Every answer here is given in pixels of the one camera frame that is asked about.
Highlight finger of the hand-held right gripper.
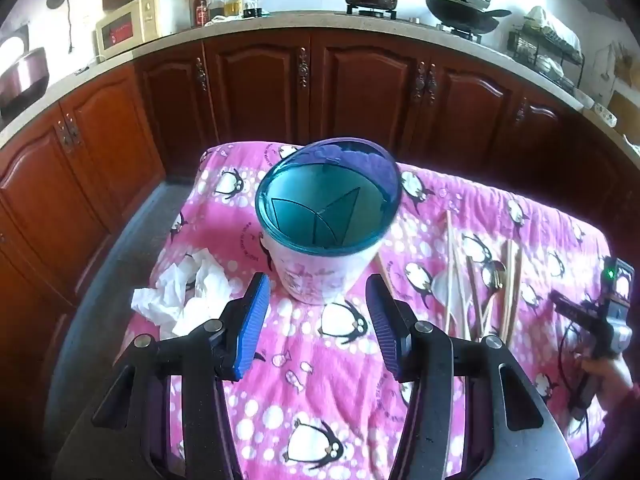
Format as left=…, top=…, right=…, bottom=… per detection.
left=550, top=290, right=609, bottom=343
left=570, top=356, right=602, bottom=421

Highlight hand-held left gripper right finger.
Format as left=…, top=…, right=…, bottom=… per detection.
left=365, top=274, right=581, bottom=480

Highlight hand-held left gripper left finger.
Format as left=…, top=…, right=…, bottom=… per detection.
left=52, top=271, right=272, bottom=480

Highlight white plastic spoon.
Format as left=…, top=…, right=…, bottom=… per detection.
left=432, top=267, right=473, bottom=336

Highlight white teal-rimmed utensil holder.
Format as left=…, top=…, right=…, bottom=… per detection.
left=255, top=136, right=402, bottom=306

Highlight silver metal spoon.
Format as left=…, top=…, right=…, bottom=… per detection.
left=467, top=257, right=501, bottom=291

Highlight person's right forearm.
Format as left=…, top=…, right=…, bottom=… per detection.
left=607, top=382, right=640, bottom=441

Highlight person's right hand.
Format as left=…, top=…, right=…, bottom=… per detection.
left=589, top=357, right=635, bottom=413

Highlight crumpled white tissue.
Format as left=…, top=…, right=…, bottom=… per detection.
left=131, top=247, right=233, bottom=338

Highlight pink penguin blanket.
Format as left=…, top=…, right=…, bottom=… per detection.
left=127, top=140, right=613, bottom=480

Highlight brown wooden base cabinets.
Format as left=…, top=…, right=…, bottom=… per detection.
left=0, top=27, right=640, bottom=411

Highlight white dishes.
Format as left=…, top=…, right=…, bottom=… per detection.
left=535, top=55, right=562, bottom=79

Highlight black dish rack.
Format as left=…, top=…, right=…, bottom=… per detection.
left=507, top=30, right=586, bottom=93

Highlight white dish rack cover cloth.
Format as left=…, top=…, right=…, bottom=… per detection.
left=524, top=5, right=583, bottom=58

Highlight grey stone countertop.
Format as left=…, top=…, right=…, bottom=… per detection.
left=0, top=10, right=640, bottom=161

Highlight gas stove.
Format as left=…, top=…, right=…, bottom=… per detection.
left=345, top=4, right=493, bottom=43

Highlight black wok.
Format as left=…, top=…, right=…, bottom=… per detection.
left=425, top=0, right=513, bottom=33

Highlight cream microwave oven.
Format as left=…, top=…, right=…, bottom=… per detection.
left=95, top=0, right=191, bottom=61

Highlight steel rice cooker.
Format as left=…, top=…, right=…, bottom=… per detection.
left=0, top=35, right=51, bottom=121

